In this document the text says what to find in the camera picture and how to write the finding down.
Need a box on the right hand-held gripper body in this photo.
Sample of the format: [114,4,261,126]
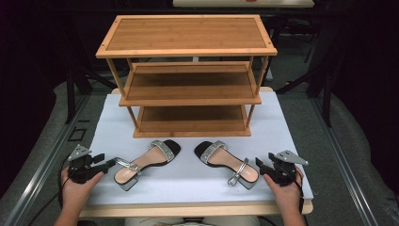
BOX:
[268,149,310,187]

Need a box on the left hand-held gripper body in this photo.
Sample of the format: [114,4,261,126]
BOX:
[67,143,106,186]

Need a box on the black sandal with fastened strap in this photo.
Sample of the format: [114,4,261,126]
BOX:
[113,138,182,192]

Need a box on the three-tier wooden shoe rack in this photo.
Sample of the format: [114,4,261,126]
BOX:
[95,14,279,138]

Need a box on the person's right hand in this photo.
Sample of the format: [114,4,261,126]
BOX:
[262,167,305,215]

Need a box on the person's left hand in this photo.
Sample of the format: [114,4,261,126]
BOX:
[60,167,104,215]

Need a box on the black metal stand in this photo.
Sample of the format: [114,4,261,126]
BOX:
[63,64,118,125]
[275,60,334,128]

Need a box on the white foam mat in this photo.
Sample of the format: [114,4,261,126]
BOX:
[86,90,314,207]

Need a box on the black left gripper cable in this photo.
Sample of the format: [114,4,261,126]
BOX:
[27,156,72,226]

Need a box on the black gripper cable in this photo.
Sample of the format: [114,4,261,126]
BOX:
[294,169,310,226]
[27,156,72,226]

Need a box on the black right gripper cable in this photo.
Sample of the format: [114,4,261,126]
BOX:
[294,169,310,226]

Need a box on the aluminium floor rail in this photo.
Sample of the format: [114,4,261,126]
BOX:
[2,93,92,226]
[309,96,381,226]

